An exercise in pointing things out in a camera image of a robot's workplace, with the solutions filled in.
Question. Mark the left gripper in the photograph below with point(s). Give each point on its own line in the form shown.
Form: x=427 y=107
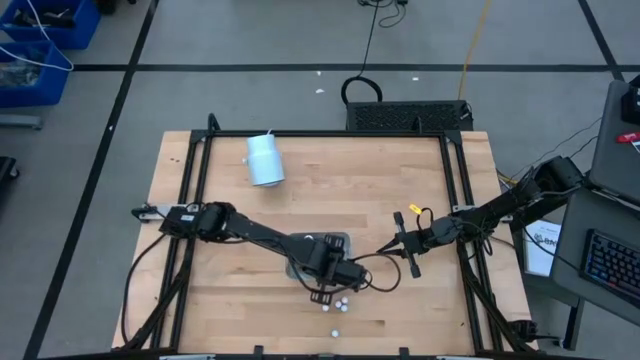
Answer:
x=327 y=267

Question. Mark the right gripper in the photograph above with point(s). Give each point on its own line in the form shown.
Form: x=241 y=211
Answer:
x=420 y=242

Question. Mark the grey plastic bin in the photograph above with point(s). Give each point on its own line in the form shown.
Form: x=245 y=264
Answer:
x=294 y=267

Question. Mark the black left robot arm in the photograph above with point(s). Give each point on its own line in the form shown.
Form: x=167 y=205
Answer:
x=260 y=232

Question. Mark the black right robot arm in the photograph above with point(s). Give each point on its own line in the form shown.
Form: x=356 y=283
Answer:
x=500 y=207

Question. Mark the white cylindrical container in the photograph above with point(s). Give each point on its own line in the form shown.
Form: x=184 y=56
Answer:
x=265 y=160

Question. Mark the black computer case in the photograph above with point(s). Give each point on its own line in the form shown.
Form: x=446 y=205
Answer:
x=400 y=117

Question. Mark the white printed box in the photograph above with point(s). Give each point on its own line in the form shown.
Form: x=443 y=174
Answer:
x=542 y=250

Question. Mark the grey desk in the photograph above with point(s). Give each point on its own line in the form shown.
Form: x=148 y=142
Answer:
x=590 y=215

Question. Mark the black keyboard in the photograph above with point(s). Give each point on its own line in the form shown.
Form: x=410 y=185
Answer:
x=612 y=265

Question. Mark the grey side table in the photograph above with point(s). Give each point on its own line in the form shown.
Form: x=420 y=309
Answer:
x=615 y=160

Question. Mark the red flat item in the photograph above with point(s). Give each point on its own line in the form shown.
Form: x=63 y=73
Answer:
x=627 y=138

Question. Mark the black device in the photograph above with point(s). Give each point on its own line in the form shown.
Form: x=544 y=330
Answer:
x=632 y=105

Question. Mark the blue storage bin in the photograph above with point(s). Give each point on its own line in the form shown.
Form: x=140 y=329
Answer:
x=80 y=30
x=50 y=85

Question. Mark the grey bar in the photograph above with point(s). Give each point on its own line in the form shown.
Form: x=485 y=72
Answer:
x=20 y=121

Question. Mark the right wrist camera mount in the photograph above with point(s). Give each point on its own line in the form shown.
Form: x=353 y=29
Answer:
x=397 y=246

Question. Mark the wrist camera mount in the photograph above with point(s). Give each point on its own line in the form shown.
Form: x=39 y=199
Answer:
x=356 y=275
x=397 y=246

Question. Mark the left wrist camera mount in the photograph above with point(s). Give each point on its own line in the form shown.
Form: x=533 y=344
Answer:
x=356 y=275

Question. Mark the black aluminium table frame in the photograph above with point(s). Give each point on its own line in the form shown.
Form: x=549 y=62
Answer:
x=325 y=133

